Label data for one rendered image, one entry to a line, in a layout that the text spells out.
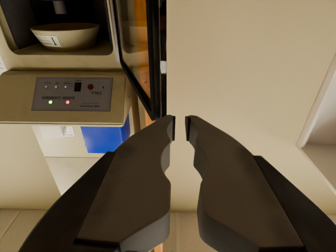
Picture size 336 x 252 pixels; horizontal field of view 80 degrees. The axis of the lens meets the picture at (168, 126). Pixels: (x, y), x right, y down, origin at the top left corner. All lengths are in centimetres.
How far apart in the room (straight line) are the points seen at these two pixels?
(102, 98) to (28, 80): 20
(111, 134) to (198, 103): 64
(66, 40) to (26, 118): 22
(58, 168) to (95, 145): 30
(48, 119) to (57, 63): 15
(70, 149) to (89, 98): 27
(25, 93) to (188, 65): 66
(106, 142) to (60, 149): 26
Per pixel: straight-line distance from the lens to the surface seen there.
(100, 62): 57
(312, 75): 120
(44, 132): 62
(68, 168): 82
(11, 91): 64
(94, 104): 52
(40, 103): 58
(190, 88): 103
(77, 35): 61
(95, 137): 54
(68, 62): 60
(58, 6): 67
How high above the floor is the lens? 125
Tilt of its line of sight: 33 degrees up
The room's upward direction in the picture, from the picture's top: 180 degrees counter-clockwise
